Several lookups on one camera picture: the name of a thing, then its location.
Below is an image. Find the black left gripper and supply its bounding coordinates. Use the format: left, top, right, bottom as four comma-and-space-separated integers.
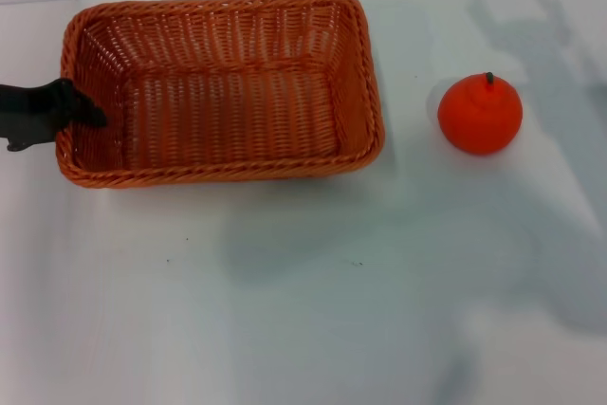
0, 78, 107, 153

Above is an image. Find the orange woven plastic basket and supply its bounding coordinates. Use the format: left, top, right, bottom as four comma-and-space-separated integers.
55, 0, 386, 192

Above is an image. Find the orange toy fruit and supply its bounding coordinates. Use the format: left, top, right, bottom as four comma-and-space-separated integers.
436, 71, 524, 156

